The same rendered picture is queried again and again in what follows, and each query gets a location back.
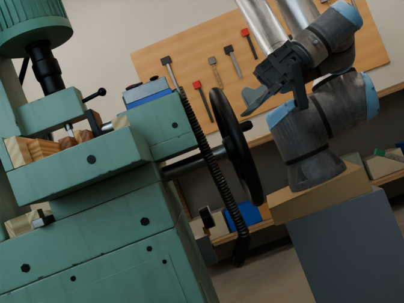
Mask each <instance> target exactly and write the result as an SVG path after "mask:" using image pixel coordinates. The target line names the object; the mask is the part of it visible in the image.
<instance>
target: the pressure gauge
mask: <svg viewBox="0 0 404 303"><path fill-rule="evenodd" d="M198 211H199V213H200V216H201V219H202V221H203V224H204V227H203V231H204V234H208V236H211V234H210V230H209V229H210V228H212V227H216V224H215V221H214V219H213V216H212V214H211V211H210V209H209V206H206V207H202V208H200V209H199V210H198Z"/></svg>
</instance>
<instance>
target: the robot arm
mask: <svg viewBox="0 0 404 303"><path fill-rule="evenodd" d="M234 1H235V3H236V5H237V7H238V9H239V10H240V12H241V14H242V16H243V18H244V19H245V21H246V24H247V25H248V27H249V29H250V31H251V32H252V34H253V36H254V38H255V40H256V42H257V44H258V45H259V47H260V49H261V51H262V52H263V55H264V56H265V59H264V60H263V61H262V62H261V63H260V64H258V65H257V66H256V67H255V71H254V72H253V75H254V76H255V77H256V78H257V80H258V81H259V82H260V83H261V86H259V87H258V88H256V89H253V88H250V87H244V88H243V89H242V91H241V96H242V98H243V101H244V102H245V104H246V107H247V109H246V110H245V111H244V112H243V113H242V114H241V115H240V116H241V117H245V116H248V115H250V114H252V113H253V112H254V111H255V110H256V109H257V108H258V107H260V106H261V105H262V104H263V103H265V101H267V100H268V99H269V98H270V97H271V96H273V95H276V94H277V93H278V92H279V93H281V94H285V93H288V92H289V91H293V98H292V99H290V100H289V101H287V102H286V103H284V104H282V105H280V106H279V107H277V108H275V109H273V110H272V111H270V112H268V113H267V114H266V122H267V124H268V127H269V131H270V132H271V134H272V136H273V139H274V141H275V143H276V145H277V147H278V149H279V151H280V153H281V156H282V158H283V160H284V162H285V164H286V167H287V172H288V180H289V188H290V190H291V192H300V191H304V190H306V189H310V188H312V187H315V186H317V185H319V184H322V183H324V182H326V181H328V180H331V179H333V178H334V177H336V176H338V175H339V174H341V173H343V172H344V171H346V169H347V167H346V165H345V163H344V162H343V161H342V160H341V159H340V158H339V157H338V156H337V155H336V154H335V153H334V152H333V151H332V150H331V148H330V146H329V144H328V142H327V140H328V139H331V138H333V137H335V136H337V135H339V134H341V133H344V132H346V131H348V130H351V129H353V128H355V127H357V126H359V125H361V124H364V123H367V122H368V121H369V120H371V119H373V118H375V117H376V116H377V115H378V114H379V110H380V106H379V99H378V95H377V92H376V90H375V86H374V85H373V82H372V80H371V79H370V77H369V75H368V74H367V73H366V72H360V73H358V72H357V71H356V69H355V67H353V66H352V65H353V64H354V61H355V56H356V50H355V33H356V32H357V31H358V30H360V29H361V27H362V26H363V19H362V17H361V15H360V14H359V12H358V11H357V10H356V9H355V8H354V7H353V6H352V5H350V3H348V2H346V1H343V0H339V1H336V2H335V3H334V4H332V5H330V6H329V8H328V9H327V10H326V11H324V12H323V13H322V14H321V15H320V13H319V11H318V9H317V7H316V5H315V3H314V1H313V0H274V1H275V3H276V5H277V7H278V9H279V11H280V13H281V15H282V17H283V19H284V21H285V23H286V25H287V27H288V29H289V31H290V33H291V35H292V37H293V39H292V41H291V40H290V39H289V37H288V35H287V34H286V32H285V30H284V29H283V27H282V26H281V24H280V22H279V21H278V19H277V17H276V16H275V14H274V12H273V11H272V9H271V7H270V6H269V4H268V3H267V1H266V0H234ZM311 81H314V82H313V86H312V88H311V90H312V92H313V95H312V96H309V97H307V93H306V89H305V84H307V83H309V82H311ZM263 93H264V94H263ZM262 94H263V95H262ZM261 95H262V96H261Z"/></svg>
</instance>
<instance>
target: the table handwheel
mask: <svg viewBox="0 0 404 303"><path fill-rule="evenodd" d="M209 99H210V104H211V107H212V111H213V114H214V116H215V120H216V123H217V125H218V129H219V131H220V134H221V136H222V144H221V145H218V146H216V147H213V148H211V150H212V152H213V155H215V158H216V161H217V163H218V162H221V161H224V160H226V159H228V160H229V161H231V162H232V164H233V167H234V170H235V172H236V174H237V177H238V179H239V181H240V184H241V185H242V187H243V190H244V192H245V194H246V196H247V198H248V199H249V202H250V203H251V204H252V205H253V206H255V207H259V206H261V205H262V204H263V202H264V195H263V189H262V184H261V181H260V178H259V174H258V172H257V168H256V165H255V163H254V160H253V157H252V154H251V152H250V149H249V147H248V144H247V141H246V139H245V136H244V134H243V132H242V129H241V127H240V124H239V122H238V120H237V118H236V115H235V113H234V111H233V109H232V107H231V105H230V103H229V101H228V99H227V97H226V96H225V94H224V93H223V91H222V90H221V89H220V88H217V87H214V88H212V89H211V90H210V91H209ZM201 154H202V153H198V154H195V155H193V156H190V157H188V158H185V159H182V160H180V161H177V162H175V163H173V164H169V165H167V166H165V167H162V171H163V174H164V176H165V179H166V181H167V182H170V181H172V180H174V179H178V178H179V177H182V176H185V175H187V174H190V173H193V172H195V171H198V170H200V169H203V168H205V167H207V166H206V165H207V164H205V161H204V158H203V156H202V155H201Z"/></svg>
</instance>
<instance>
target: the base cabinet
mask: <svg viewBox="0 0 404 303"><path fill-rule="evenodd" d="M0 303H220V301H219V299H218V296H217V294H216V291H215V288H214V286H213V283H212V280H211V278H210V275H209V273H208V271H207V268H206V265H205V263H204V260H203V257H202V255H201V253H200V250H199V247H198V245H197V242H196V240H195V237H194V234H193V232H192V229H191V226H190V225H189V222H188V219H187V217H186V214H185V211H184V210H183V209H182V211H181V213H180V216H179V218H178V220H177V222H176V224H175V226H174V227H173V228H170V229H168V230H165V231H163V232H160V233H158V234H155V235H152V236H150V237H147V238H145V239H142V240H139V241H137V242H135V243H132V244H130V245H127V246H124V247H122V248H119V249H117V250H114V251H111V252H109V253H107V254H104V255H102V256H99V257H96V258H94V259H91V260H89V261H86V262H83V263H81V264H79V265H76V266H73V267H71V268H68V269H66V270H63V271H61V272H58V273H55V274H53V275H50V276H48V277H45V278H42V279H40V280H38V281H35V282H33V283H30V284H27V285H25V286H22V287H20V288H17V289H14V290H12V291H10V292H7V293H4V294H2V295H0Z"/></svg>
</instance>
